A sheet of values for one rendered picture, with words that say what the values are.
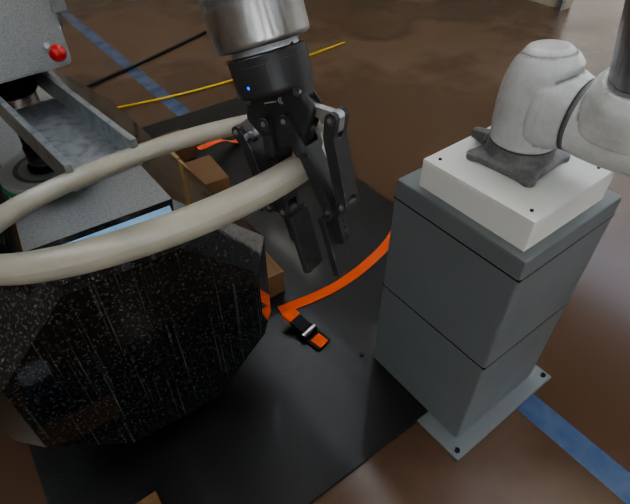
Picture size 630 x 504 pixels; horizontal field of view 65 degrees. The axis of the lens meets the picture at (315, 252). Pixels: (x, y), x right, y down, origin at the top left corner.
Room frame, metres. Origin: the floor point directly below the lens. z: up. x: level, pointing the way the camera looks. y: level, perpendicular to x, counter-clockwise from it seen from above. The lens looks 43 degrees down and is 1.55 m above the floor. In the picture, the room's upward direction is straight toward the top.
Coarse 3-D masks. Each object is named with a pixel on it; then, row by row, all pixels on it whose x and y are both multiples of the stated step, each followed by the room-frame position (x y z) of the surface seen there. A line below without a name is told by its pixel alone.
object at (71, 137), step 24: (0, 96) 0.90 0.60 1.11; (72, 96) 0.89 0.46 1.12; (24, 120) 0.80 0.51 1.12; (48, 120) 0.88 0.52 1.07; (72, 120) 0.88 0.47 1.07; (96, 120) 0.82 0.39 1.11; (48, 144) 0.71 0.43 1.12; (72, 144) 0.79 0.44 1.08; (96, 144) 0.79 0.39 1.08; (120, 144) 0.76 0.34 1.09; (72, 168) 0.65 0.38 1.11
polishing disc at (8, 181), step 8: (8, 160) 1.04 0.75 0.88; (16, 160) 1.04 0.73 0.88; (24, 160) 1.04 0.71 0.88; (8, 168) 1.01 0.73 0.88; (16, 168) 1.01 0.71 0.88; (24, 168) 1.01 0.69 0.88; (0, 176) 0.98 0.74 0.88; (8, 176) 0.98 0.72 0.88; (16, 176) 0.98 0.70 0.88; (24, 176) 0.98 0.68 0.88; (32, 176) 0.98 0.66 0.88; (40, 176) 0.98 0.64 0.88; (48, 176) 0.98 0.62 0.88; (8, 184) 0.94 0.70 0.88; (16, 184) 0.94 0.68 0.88; (24, 184) 0.94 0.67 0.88; (32, 184) 0.94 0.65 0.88; (16, 192) 0.92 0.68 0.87
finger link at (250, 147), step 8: (232, 128) 0.47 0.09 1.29; (240, 128) 0.46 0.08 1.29; (240, 136) 0.46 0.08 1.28; (240, 144) 0.46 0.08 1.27; (248, 144) 0.45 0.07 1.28; (256, 144) 0.46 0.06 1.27; (248, 152) 0.45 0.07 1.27; (256, 152) 0.45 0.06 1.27; (264, 152) 0.46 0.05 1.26; (248, 160) 0.45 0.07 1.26; (256, 160) 0.45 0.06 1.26; (264, 160) 0.46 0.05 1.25; (256, 168) 0.45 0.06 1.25; (264, 168) 0.45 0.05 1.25; (272, 208) 0.43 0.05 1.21
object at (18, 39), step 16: (0, 0) 0.96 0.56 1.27; (16, 0) 0.98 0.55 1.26; (32, 0) 1.00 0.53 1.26; (0, 16) 0.96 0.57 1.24; (16, 16) 0.97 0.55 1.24; (32, 16) 0.99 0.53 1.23; (48, 16) 1.01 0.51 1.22; (0, 32) 0.95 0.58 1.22; (16, 32) 0.97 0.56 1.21; (32, 32) 0.98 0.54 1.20; (48, 32) 1.00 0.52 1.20; (0, 48) 0.94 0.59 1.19; (16, 48) 0.96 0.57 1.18; (32, 48) 0.98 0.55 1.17; (0, 64) 0.93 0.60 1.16; (16, 64) 0.95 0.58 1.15; (32, 64) 0.97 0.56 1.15; (48, 64) 0.99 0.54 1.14; (64, 64) 1.01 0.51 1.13; (0, 80) 0.93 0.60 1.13; (16, 80) 0.99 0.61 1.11
